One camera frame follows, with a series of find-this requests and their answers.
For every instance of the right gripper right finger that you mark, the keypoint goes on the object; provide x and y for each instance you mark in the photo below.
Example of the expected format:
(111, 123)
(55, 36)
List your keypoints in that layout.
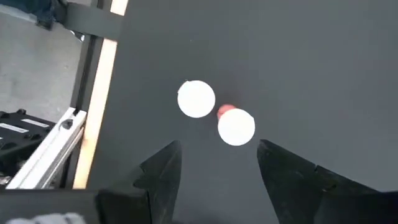
(289, 186)

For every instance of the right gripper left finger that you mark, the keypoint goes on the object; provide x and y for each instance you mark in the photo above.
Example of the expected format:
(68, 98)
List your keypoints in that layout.
(164, 186)

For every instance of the red medicine bottle white cap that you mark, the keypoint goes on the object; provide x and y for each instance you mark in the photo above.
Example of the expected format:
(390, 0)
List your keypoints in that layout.
(196, 99)
(236, 127)

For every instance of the black table mat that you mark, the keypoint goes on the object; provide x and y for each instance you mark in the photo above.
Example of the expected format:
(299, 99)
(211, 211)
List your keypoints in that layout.
(311, 77)

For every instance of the person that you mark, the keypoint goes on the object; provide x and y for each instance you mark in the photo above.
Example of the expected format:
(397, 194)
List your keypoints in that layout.
(31, 9)

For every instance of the silver aluminium mounting rail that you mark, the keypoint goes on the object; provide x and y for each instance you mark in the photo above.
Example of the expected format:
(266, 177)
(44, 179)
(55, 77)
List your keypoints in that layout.
(46, 152)

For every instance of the black aluminium table frame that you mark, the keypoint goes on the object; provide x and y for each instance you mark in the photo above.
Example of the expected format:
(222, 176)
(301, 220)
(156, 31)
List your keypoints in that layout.
(90, 18)

